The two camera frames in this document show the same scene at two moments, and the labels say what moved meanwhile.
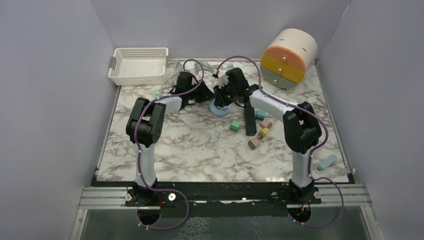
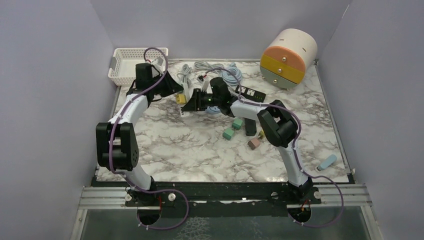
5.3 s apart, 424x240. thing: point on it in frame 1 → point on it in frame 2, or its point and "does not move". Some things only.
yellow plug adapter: x=263 y=133 does not move
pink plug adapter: x=254 y=143 does not move
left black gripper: x=205 y=94 → x=171 y=86
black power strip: x=250 y=121 does not move
